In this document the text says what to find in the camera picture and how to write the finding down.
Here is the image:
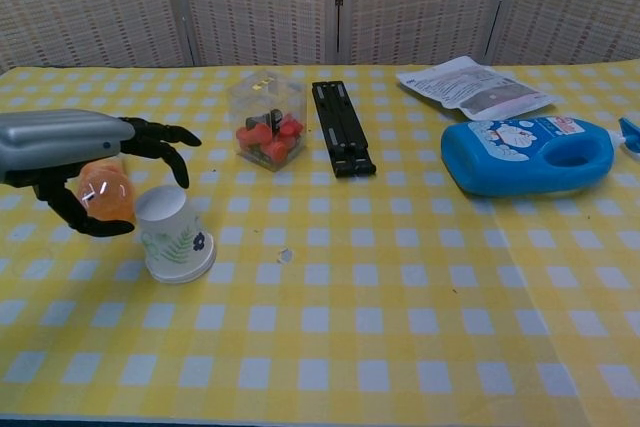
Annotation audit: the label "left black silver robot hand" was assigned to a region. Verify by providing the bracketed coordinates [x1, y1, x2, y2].
[0, 108, 203, 239]

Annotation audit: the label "white paper cup fern print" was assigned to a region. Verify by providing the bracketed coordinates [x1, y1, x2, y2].
[134, 184, 218, 282]

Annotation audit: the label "yellow checkered tablecloth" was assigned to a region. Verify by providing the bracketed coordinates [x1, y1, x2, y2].
[0, 60, 640, 424]

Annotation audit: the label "translucent orange plastic cup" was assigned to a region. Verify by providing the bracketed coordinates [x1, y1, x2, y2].
[76, 154, 138, 224]

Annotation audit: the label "woven folding screen panel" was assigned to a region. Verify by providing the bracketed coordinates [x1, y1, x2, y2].
[168, 0, 337, 67]
[492, 0, 640, 66]
[0, 0, 197, 73]
[338, 0, 519, 66]

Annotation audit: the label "clear plastic box red parts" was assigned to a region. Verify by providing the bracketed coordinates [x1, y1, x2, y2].
[228, 69, 308, 174]

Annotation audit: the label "black folding stand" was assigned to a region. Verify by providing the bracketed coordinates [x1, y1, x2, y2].
[310, 80, 378, 180]

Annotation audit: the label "white printed pouch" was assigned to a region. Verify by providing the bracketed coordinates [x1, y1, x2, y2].
[395, 54, 558, 122]

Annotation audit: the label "blue pump bottle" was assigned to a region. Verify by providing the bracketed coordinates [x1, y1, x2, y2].
[439, 115, 640, 198]

